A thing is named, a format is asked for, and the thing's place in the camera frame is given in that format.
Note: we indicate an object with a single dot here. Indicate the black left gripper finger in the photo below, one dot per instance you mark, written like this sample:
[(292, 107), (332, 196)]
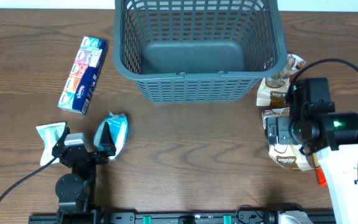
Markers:
[(61, 135), (106, 142)]

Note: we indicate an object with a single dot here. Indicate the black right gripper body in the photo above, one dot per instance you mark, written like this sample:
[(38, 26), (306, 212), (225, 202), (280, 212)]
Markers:
[(287, 129)]

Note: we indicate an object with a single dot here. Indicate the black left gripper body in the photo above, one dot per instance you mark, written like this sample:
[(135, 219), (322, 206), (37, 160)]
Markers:
[(97, 157)]

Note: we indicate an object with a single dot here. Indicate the brown white grain bag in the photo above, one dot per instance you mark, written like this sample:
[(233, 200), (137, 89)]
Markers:
[(288, 157), (272, 90)]

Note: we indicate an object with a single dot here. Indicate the orange spaghetti packet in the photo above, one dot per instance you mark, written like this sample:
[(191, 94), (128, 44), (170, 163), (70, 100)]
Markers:
[(319, 171)]

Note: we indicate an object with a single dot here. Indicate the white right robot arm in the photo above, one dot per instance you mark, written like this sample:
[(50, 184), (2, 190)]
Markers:
[(333, 137)]

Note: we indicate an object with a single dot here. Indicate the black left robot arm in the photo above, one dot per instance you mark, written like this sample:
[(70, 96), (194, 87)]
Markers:
[(76, 190)]

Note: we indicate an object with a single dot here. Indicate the teal white packet left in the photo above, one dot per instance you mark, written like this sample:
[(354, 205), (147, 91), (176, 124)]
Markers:
[(49, 133)]

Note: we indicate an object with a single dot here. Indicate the teal white pouch right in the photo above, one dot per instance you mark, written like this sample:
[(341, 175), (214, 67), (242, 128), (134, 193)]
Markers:
[(118, 125)]

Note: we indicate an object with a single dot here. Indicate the Kleenex tissue multipack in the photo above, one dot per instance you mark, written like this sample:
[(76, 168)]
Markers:
[(81, 82)]

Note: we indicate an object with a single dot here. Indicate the grey plastic mesh basket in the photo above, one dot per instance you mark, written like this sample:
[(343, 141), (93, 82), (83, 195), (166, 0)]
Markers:
[(183, 51)]

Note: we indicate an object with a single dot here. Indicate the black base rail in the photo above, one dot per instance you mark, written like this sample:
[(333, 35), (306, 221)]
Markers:
[(281, 213)]

